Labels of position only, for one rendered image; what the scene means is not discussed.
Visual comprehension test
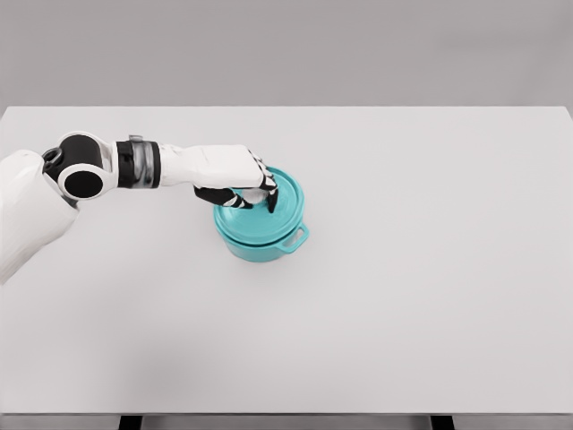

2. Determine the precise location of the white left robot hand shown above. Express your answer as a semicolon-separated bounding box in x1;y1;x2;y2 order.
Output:
192;143;280;214

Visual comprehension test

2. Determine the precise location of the teal pot lid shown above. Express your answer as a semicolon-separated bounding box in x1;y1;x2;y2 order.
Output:
212;166;305;247

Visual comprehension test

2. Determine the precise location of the teal pot with handle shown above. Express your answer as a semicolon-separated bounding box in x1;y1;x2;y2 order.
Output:
213;206;311;262

